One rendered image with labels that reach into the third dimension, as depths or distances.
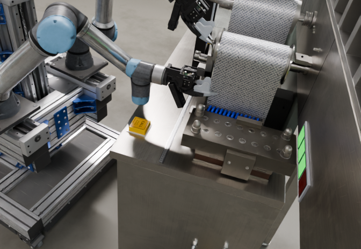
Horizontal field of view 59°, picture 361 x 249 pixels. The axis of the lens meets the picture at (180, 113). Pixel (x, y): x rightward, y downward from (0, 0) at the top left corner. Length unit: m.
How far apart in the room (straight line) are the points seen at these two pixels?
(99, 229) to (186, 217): 0.82
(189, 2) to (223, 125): 0.45
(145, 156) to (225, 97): 0.38
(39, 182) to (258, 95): 1.39
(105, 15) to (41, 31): 0.63
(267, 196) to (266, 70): 0.44
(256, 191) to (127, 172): 0.49
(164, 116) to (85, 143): 0.96
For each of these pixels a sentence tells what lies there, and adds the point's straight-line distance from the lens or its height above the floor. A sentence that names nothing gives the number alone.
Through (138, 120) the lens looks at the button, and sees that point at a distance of 1.31.
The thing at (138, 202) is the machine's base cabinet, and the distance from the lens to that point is 1.41.
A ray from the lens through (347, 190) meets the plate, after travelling 0.64.
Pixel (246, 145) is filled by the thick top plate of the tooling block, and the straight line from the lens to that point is 1.14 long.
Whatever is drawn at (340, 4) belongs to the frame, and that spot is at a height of 1.48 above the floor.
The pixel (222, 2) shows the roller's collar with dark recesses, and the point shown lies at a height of 1.34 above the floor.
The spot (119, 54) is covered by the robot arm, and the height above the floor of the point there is 1.12.
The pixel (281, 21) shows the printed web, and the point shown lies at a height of 1.33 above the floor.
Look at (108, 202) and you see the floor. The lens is 2.18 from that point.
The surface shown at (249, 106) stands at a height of 1.07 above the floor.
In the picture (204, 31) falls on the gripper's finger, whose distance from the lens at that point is 1.16.
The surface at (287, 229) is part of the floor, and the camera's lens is 2.29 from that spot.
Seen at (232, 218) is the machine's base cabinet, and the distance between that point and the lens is 1.31.
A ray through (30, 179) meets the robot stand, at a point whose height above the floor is 0.21.
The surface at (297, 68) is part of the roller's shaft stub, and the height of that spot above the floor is 1.25.
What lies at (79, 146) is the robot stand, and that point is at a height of 0.21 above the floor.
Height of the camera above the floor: 1.79
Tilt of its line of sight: 40 degrees down
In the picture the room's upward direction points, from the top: 9 degrees clockwise
